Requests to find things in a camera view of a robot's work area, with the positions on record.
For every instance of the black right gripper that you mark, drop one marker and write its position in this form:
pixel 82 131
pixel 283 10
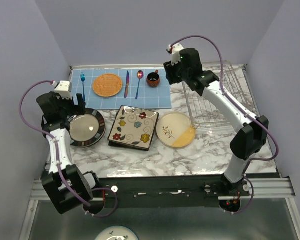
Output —
pixel 169 70

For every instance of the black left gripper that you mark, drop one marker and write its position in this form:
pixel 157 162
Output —
pixel 79 109

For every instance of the dark olive round plate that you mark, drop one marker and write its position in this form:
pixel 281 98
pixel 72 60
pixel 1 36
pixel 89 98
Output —
pixel 88 129

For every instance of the wire dish rack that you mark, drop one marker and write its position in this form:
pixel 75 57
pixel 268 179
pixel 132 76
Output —
pixel 204 115

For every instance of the cream square dark-rimmed plate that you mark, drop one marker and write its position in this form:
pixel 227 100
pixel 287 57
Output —
pixel 133 128

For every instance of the yellow round plate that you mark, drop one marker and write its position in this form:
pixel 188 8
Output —
pixel 175 130

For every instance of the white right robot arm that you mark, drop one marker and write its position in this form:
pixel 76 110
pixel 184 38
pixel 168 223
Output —
pixel 185 66

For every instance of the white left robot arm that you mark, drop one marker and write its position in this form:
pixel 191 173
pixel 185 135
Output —
pixel 66 186

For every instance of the blue grid placemat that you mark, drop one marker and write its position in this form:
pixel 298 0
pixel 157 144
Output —
pixel 148 97

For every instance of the blue fork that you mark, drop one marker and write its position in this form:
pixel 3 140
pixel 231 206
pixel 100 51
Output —
pixel 83 79

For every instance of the orange black mug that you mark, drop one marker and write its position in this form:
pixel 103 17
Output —
pixel 153 79

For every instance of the woven wicker round trivet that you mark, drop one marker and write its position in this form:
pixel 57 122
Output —
pixel 107 85

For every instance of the iridescent spoon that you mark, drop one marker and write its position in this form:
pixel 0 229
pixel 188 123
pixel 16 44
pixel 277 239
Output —
pixel 140 75

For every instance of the iridescent knife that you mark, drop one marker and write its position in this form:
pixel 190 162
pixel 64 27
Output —
pixel 127 83

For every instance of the white floral plate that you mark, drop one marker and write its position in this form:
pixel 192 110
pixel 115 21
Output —
pixel 117 233

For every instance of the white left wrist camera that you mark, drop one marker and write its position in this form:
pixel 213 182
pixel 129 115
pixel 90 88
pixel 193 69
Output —
pixel 64 89

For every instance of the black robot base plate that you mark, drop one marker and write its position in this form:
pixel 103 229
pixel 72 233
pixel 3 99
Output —
pixel 171 191

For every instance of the aluminium frame rail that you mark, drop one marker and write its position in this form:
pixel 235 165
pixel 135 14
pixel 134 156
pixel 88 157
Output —
pixel 264 188

